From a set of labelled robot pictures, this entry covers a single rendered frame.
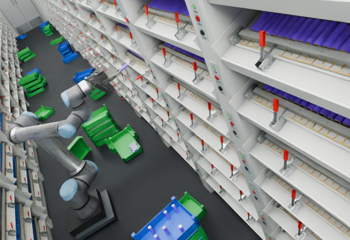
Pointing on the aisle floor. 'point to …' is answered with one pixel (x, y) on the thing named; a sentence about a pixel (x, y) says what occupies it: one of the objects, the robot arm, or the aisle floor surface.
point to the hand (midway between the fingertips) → (119, 71)
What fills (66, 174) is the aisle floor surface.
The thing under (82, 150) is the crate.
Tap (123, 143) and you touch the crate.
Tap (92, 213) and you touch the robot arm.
